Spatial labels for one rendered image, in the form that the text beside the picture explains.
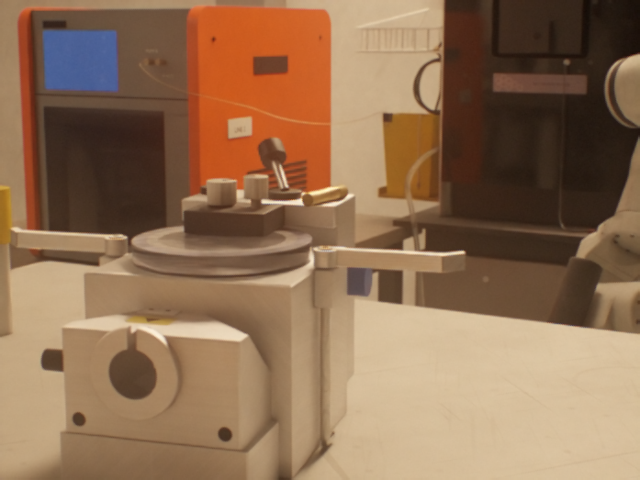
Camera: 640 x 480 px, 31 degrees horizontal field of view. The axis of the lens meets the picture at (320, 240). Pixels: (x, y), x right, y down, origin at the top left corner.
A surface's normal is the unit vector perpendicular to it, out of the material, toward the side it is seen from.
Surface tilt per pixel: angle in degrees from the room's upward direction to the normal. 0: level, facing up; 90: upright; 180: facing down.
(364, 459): 0
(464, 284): 90
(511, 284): 90
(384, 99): 90
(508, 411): 0
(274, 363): 90
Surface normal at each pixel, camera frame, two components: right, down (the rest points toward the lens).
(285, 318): -0.28, 0.18
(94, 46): -0.48, 0.16
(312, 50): 0.88, 0.09
